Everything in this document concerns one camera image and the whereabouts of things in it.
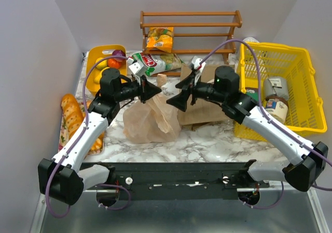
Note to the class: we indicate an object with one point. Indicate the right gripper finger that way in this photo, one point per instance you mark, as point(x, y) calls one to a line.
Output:
point(186, 83)
point(179, 101)

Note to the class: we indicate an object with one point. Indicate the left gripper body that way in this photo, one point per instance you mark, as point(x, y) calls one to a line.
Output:
point(142, 91)

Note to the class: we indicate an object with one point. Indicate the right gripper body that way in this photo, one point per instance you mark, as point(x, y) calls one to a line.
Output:
point(189, 92)

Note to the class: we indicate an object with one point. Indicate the burlap tote bag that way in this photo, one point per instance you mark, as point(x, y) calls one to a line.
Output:
point(202, 112)

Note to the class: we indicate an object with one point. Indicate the orange plastic grocery bag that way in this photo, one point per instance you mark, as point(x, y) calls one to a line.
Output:
point(152, 121)

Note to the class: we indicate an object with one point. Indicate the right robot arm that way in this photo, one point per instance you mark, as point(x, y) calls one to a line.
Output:
point(305, 160)

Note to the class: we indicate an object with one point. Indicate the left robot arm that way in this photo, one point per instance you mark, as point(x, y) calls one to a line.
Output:
point(61, 178)

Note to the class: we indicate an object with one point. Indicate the green white Chulz chips bag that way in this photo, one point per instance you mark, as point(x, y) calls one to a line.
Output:
point(158, 63)

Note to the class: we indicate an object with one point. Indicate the orange tomato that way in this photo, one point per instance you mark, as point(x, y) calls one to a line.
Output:
point(113, 63)

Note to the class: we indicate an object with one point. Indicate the green box in basket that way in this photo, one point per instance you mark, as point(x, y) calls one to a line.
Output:
point(253, 93)

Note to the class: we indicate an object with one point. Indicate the yellow lemon squash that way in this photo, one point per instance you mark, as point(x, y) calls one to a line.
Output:
point(99, 75)

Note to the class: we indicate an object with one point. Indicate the yellow round squash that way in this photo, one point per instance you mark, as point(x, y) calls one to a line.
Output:
point(101, 64)

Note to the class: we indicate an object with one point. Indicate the purple onion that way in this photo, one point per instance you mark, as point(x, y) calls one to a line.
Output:
point(119, 55)

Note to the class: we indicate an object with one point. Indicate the yellow plastic bin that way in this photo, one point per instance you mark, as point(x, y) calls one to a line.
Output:
point(101, 52)

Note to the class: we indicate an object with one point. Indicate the wooden shelf rack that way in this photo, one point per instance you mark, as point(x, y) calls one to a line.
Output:
point(193, 31)

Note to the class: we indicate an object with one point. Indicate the yellow chips bag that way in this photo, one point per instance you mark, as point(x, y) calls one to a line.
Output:
point(160, 39)

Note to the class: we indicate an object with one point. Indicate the grey wrapped package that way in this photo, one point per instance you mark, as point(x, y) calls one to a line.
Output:
point(276, 86)

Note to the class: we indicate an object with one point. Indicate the long baguette bread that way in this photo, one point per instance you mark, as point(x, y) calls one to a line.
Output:
point(72, 113)

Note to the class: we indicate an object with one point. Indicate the brown labelled jar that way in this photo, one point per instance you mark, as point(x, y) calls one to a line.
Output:
point(277, 107)

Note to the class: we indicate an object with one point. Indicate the yellow mesh basket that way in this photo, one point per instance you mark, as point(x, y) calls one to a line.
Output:
point(305, 114)

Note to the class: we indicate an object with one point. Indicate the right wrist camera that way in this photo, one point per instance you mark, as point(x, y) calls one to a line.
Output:
point(197, 65)

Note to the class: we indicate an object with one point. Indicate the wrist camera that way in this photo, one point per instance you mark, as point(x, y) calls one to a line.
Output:
point(197, 65)
point(136, 67)

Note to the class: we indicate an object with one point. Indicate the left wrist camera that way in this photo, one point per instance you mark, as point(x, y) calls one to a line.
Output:
point(136, 67)

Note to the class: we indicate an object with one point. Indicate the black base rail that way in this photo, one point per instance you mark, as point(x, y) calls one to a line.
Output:
point(169, 181)

